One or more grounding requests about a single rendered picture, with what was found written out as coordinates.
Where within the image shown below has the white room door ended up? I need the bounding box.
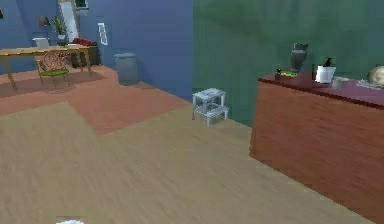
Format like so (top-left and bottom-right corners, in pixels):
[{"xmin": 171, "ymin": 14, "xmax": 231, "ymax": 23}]
[{"xmin": 57, "ymin": 0, "xmax": 81, "ymax": 44}]

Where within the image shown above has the yellow wooden table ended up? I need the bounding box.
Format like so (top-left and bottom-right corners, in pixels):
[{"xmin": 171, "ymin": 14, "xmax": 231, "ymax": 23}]
[{"xmin": 0, "ymin": 44, "xmax": 93, "ymax": 92}]

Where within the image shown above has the grey laptop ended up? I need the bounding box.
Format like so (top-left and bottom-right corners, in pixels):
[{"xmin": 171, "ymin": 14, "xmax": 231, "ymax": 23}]
[{"xmin": 32, "ymin": 37, "xmax": 52, "ymax": 50}]

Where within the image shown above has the dark low cabinet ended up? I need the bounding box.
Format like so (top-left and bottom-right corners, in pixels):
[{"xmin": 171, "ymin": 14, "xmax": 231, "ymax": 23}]
[{"xmin": 70, "ymin": 43, "xmax": 101, "ymax": 69}]

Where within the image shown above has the white step stool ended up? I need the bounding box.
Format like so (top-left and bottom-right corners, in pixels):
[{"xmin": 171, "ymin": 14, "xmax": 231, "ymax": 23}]
[{"xmin": 191, "ymin": 87, "xmax": 230, "ymax": 129}]

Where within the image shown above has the brown counter with maroon top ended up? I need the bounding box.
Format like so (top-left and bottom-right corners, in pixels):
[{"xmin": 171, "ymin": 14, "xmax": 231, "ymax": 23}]
[{"xmin": 249, "ymin": 71, "xmax": 384, "ymax": 224}]

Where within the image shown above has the white framed wall switch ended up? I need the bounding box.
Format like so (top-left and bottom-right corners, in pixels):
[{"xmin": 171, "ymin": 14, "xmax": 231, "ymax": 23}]
[{"xmin": 97, "ymin": 22, "xmax": 109, "ymax": 46}]

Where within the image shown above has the dark framed window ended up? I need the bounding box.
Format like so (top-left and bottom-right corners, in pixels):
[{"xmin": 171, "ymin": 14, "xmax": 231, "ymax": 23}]
[{"xmin": 73, "ymin": 0, "xmax": 90, "ymax": 11}]

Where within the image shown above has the grey bowl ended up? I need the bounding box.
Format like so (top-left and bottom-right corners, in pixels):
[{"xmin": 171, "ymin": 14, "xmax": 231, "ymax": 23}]
[{"xmin": 331, "ymin": 76, "xmax": 351, "ymax": 91}]

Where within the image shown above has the red box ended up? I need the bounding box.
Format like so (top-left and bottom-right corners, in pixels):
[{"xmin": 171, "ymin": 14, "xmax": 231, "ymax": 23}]
[{"xmin": 72, "ymin": 37, "xmax": 93, "ymax": 47}]

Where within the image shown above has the dark grey vase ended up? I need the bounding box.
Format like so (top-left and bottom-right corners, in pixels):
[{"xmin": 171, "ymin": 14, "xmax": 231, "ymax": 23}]
[{"xmin": 289, "ymin": 42, "xmax": 309, "ymax": 74}]

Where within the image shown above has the grey flat plate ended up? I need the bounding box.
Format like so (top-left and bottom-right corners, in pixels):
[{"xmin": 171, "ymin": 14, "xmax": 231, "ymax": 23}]
[{"xmin": 355, "ymin": 79, "xmax": 384, "ymax": 92}]

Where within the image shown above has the green seat metal chair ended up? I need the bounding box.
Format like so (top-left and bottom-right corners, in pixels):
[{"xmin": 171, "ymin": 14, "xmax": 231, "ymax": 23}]
[{"xmin": 34, "ymin": 50, "xmax": 72, "ymax": 90}]

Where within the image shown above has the round beige bread loaf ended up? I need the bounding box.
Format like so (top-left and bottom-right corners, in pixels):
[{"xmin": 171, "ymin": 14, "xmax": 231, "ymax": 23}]
[{"xmin": 367, "ymin": 65, "xmax": 384, "ymax": 87}]

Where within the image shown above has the grey trash can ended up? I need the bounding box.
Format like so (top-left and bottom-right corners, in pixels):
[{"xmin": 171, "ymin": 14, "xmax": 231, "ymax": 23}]
[{"xmin": 113, "ymin": 52, "xmax": 139, "ymax": 87}]

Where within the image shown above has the white pot with black utensil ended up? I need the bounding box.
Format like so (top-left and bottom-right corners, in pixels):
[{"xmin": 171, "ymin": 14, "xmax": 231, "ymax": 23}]
[{"xmin": 314, "ymin": 57, "xmax": 337, "ymax": 85}]

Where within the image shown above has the green house plant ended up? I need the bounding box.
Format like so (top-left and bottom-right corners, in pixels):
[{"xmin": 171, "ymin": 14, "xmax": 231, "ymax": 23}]
[{"xmin": 49, "ymin": 15, "xmax": 69, "ymax": 47}]

